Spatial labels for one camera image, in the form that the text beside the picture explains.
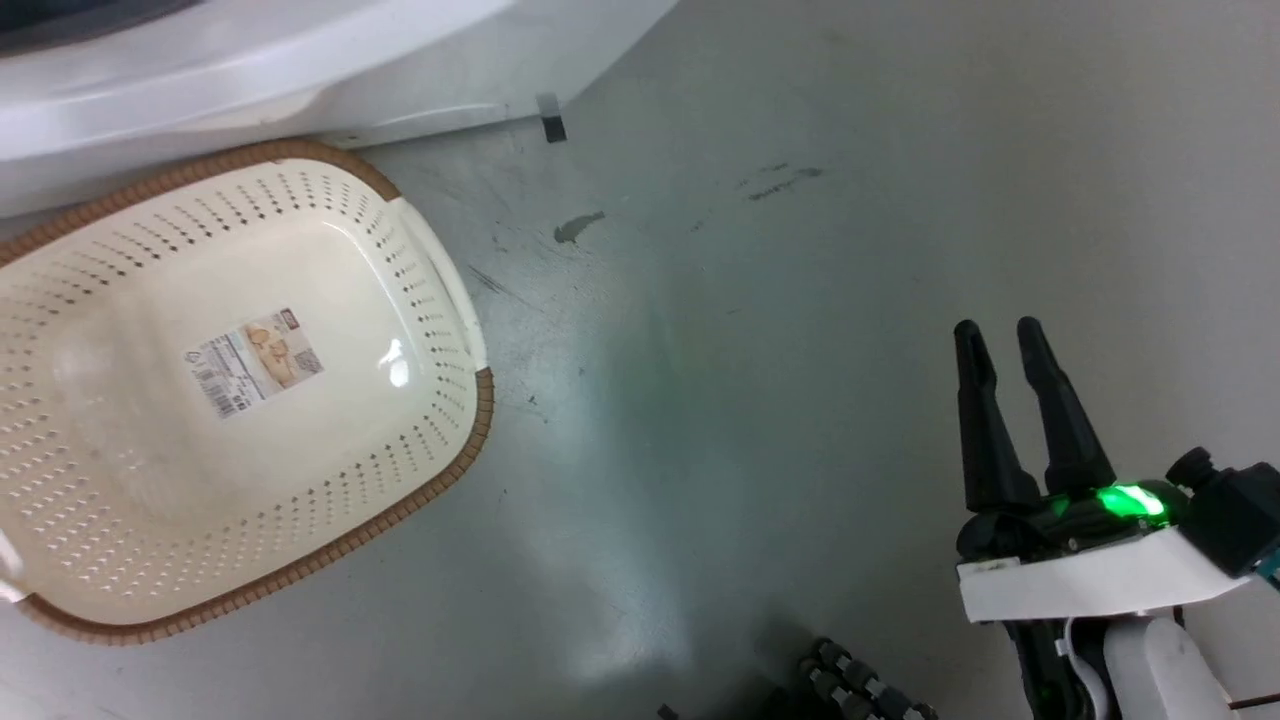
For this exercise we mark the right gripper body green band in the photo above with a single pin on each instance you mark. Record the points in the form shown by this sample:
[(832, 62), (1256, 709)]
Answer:
[(1080, 580)]

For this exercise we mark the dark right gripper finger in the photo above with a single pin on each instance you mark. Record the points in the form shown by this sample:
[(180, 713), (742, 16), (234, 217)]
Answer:
[(1065, 420), (985, 430)]

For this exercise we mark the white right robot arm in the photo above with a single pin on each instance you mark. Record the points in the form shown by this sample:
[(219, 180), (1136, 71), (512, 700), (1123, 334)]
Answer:
[(1165, 670)]

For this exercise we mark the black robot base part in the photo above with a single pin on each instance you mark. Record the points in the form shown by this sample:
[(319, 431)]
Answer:
[(860, 685)]

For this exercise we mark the black washing machine foot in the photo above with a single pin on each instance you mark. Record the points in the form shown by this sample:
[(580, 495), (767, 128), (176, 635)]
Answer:
[(551, 122)]

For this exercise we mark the white washing machine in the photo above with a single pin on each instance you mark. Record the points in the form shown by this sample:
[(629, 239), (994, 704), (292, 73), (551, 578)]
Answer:
[(250, 70)]

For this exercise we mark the cream laundry basket brown rim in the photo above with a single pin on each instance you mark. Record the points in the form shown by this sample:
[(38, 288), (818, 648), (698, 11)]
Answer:
[(130, 470)]

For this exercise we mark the dark washing machine door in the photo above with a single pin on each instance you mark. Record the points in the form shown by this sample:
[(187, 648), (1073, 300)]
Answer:
[(70, 18)]

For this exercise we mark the printed product label sticker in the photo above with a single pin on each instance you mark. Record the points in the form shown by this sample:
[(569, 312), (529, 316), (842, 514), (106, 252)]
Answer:
[(255, 362)]

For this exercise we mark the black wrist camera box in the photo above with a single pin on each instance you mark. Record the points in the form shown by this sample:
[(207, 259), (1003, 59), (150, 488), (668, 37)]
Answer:
[(1235, 520)]

